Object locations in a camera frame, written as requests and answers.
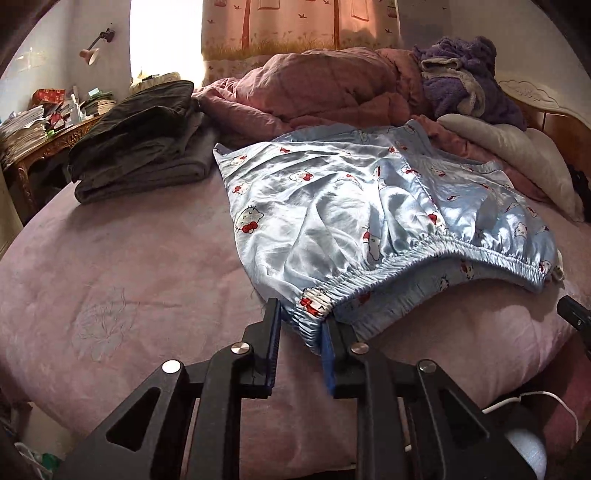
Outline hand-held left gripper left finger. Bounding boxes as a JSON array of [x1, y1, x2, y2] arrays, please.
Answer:
[[55, 298, 282, 480]]

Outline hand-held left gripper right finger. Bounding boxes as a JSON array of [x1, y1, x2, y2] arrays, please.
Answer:
[[321, 318, 541, 480]]

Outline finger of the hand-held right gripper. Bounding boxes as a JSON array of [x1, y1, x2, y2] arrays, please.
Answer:
[[556, 295, 591, 360]]

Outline light blue printed satin pants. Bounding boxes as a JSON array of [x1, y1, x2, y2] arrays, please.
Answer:
[[212, 119, 565, 356]]

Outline white round object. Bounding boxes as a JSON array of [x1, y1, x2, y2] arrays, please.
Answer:
[[503, 429, 550, 480]]

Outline light grey pillow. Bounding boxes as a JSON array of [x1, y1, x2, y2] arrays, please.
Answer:
[[436, 113, 585, 222]]

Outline wooden bed headboard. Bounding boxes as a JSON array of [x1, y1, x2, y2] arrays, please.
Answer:
[[496, 78, 591, 176]]

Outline grey folded garment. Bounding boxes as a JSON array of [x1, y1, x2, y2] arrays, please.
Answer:
[[74, 111, 222, 205]]

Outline purple fleece robe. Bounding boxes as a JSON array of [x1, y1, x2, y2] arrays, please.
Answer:
[[413, 36, 527, 132]]

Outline dark olive folded garment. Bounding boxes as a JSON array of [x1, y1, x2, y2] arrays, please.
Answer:
[[68, 80, 201, 183]]

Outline pink quilt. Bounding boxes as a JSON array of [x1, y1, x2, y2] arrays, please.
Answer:
[[191, 46, 550, 204]]

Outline stack of books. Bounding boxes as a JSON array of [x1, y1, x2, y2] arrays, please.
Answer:
[[81, 90, 118, 116]]

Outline carved wooden desk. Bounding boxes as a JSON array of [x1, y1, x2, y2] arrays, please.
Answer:
[[2, 113, 105, 227]]

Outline pink tree print curtain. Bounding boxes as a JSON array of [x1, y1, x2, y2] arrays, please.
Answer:
[[202, 0, 451, 63]]

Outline stack of papers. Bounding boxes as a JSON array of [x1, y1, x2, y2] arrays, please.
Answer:
[[0, 106, 49, 167]]

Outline white cable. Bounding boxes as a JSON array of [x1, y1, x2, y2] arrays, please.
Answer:
[[482, 391, 580, 439]]

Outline pink wall lamp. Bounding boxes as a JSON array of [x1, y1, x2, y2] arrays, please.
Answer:
[[78, 28, 115, 65]]

